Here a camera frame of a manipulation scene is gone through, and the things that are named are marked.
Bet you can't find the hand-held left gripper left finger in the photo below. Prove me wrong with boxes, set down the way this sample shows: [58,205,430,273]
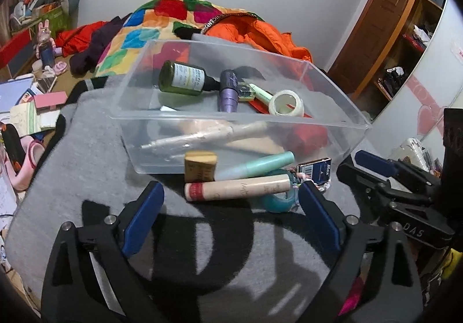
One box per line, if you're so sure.
[41,180,165,323]

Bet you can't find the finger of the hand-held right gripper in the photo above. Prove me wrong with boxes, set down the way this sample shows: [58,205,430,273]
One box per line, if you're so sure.
[354,150,440,193]
[336,162,455,249]

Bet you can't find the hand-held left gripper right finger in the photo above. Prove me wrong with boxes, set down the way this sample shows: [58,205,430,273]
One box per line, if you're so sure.
[298,181,424,323]

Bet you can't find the teal tape roll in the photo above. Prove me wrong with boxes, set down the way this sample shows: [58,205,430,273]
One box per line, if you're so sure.
[258,169,302,214]

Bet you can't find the braided rope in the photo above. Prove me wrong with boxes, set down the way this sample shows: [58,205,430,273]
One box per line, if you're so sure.
[289,169,330,195]

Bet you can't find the dark blue card box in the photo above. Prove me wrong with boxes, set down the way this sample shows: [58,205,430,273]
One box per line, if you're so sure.
[296,158,332,185]

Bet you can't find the long red box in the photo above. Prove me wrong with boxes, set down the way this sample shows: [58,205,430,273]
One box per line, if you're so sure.
[249,97,330,154]

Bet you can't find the small wooden block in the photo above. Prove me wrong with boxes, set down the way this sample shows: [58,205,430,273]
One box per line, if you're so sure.
[184,151,218,182]

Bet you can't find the mint green tube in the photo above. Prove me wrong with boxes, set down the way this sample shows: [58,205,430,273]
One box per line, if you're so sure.
[215,151,295,181]

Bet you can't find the cream cosmetic tube red cap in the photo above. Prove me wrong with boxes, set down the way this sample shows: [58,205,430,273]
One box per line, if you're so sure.
[184,178,292,204]

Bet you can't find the clear plastic storage box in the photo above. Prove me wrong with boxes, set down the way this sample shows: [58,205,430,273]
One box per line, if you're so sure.
[109,39,372,175]

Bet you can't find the white tape roll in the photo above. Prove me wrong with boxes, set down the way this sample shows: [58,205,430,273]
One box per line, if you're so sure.
[268,90,305,117]

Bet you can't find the white pen-like tube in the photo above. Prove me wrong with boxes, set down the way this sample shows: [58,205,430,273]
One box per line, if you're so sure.
[140,121,269,150]

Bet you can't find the light green tube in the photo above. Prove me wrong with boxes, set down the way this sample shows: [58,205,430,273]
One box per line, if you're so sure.
[249,84,274,105]

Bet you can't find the green bottle black cap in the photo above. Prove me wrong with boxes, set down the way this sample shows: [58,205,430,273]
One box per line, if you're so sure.
[158,60,221,97]

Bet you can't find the purple bottle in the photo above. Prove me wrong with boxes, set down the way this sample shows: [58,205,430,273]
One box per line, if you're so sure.
[218,69,240,113]

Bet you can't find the clear plastic bag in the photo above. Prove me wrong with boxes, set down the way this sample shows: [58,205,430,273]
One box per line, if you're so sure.
[398,137,435,172]

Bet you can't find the grey blanket with black letters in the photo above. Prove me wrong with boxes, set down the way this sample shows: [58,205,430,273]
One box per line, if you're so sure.
[5,75,366,323]

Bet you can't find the white wardrobe door pink hearts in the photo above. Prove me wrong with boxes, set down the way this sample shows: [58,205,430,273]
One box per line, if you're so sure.
[369,0,463,150]

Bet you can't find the yellow and pink fleece blanket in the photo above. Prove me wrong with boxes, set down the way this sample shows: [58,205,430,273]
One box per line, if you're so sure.
[338,269,366,316]

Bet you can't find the pink rounded object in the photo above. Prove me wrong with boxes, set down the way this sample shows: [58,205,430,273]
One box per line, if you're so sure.
[11,137,46,190]

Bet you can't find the wooden door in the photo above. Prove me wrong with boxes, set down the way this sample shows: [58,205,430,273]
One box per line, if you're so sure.
[327,0,427,99]

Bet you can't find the black striped garment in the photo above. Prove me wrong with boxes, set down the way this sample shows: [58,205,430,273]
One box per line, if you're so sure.
[67,77,109,105]

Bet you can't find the black object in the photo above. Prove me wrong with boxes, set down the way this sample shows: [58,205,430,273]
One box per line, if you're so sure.
[0,124,26,169]

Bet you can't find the pink box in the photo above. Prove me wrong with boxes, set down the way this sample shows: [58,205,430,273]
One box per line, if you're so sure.
[33,91,69,110]

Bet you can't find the beige and green booklet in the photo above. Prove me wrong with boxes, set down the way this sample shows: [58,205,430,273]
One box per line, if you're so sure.
[9,104,60,136]

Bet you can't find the orange puffer jacket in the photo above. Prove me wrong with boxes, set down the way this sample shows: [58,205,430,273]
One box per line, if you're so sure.
[206,14,313,63]

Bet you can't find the blue notebook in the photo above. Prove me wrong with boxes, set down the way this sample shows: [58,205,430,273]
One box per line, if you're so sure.
[0,77,35,108]

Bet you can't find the colourful patchwork quilt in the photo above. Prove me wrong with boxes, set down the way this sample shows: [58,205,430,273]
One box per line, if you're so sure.
[95,0,261,78]

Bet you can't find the dark purple garment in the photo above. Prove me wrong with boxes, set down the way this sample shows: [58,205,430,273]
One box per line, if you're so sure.
[69,16,125,75]

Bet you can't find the red garment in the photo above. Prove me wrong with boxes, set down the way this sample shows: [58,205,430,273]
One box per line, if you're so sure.
[54,21,116,56]

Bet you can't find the pink bunny bottle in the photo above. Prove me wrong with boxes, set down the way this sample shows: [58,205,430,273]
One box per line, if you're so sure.
[35,19,58,71]

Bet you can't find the red and grey box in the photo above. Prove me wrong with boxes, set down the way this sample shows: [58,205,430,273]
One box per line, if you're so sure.
[0,28,40,78]

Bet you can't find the green box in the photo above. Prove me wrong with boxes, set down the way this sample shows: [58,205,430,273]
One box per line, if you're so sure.
[9,7,73,34]

